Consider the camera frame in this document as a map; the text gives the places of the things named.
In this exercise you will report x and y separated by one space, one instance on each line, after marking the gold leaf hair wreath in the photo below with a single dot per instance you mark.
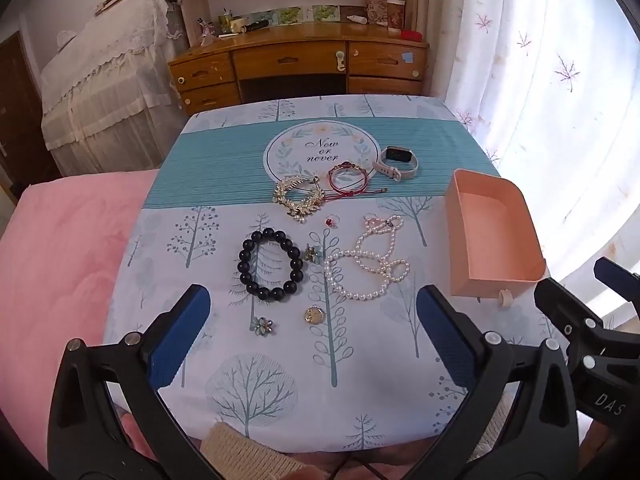
287 187

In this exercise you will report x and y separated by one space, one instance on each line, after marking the pink blanket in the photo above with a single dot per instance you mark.
65 260

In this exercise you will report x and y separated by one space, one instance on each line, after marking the white bottle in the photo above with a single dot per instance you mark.
357 19

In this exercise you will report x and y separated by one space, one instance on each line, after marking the wooden desk with drawers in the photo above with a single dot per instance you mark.
285 57

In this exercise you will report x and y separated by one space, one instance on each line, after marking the white leaf print curtain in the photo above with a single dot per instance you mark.
550 110

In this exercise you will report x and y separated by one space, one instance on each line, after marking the red box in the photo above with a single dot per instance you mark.
411 35

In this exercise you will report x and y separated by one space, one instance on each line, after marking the white smartwatch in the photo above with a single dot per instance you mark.
400 154

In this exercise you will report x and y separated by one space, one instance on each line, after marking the printed pink boxes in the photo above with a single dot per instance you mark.
382 7

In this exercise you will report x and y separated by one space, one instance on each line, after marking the beige knit clothing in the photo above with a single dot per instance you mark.
240 450

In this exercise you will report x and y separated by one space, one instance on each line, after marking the green picture card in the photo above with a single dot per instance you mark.
289 15
326 12

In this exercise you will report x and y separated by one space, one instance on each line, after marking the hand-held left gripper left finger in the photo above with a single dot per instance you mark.
180 340

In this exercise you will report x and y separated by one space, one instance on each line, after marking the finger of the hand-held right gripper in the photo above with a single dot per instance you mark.
562 307
617 277

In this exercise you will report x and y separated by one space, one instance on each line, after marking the black flashlight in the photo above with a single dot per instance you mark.
257 25

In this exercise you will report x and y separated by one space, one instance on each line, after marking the round gold pendant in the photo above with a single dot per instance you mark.
313 315

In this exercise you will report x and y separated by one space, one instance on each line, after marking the white drawer lock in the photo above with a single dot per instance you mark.
341 60

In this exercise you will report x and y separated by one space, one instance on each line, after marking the pink box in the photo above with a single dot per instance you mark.
500 280

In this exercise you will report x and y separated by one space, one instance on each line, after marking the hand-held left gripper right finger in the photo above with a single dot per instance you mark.
447 335

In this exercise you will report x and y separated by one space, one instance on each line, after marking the lace covered furniture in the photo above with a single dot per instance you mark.
110 85

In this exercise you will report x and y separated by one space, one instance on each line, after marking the tree print tablecloth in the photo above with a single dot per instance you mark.
380 360

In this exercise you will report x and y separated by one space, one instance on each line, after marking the flower brooch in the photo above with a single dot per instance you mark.
313 254
262 325

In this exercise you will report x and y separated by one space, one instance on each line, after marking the brown door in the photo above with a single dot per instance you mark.
20 110

